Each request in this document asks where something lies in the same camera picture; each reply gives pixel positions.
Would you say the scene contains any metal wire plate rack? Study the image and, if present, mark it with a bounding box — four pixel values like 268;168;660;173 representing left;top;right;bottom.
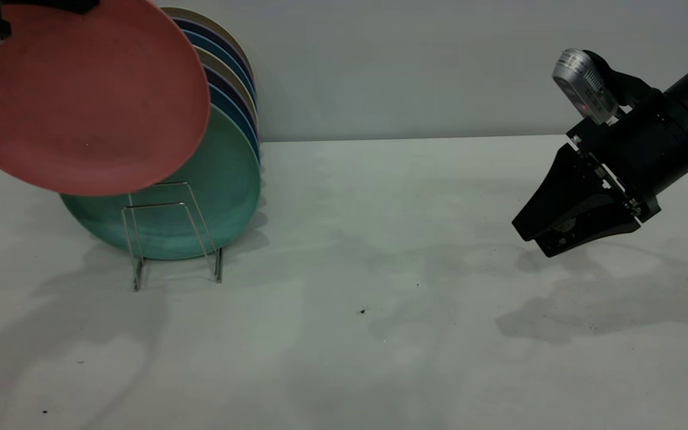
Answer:
121;182;225;293

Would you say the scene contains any green round plastic plate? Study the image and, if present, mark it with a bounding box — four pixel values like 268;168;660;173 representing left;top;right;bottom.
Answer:
60;105;262;262

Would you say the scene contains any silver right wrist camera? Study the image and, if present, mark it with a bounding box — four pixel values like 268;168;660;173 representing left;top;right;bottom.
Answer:
552;48;658;126

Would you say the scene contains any pink round plastic plate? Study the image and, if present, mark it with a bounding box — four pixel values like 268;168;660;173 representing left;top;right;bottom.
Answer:
0;0;211;197

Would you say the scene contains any beige round plastic plate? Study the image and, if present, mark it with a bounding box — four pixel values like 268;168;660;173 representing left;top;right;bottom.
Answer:
159;7;254;78
193;47;258;115

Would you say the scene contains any dark navy round plate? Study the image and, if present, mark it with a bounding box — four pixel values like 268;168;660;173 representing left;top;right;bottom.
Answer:
204;66;259;136
172;18;255;90

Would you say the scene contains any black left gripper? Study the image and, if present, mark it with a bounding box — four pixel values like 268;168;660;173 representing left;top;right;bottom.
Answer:
0;0;101;49

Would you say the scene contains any blue round plastic plate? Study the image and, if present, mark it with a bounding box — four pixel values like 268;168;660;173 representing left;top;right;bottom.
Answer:
183;30;257;101
208;84;261;163

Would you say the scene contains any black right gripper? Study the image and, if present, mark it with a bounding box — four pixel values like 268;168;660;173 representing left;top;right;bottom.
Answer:
511;88;688;259

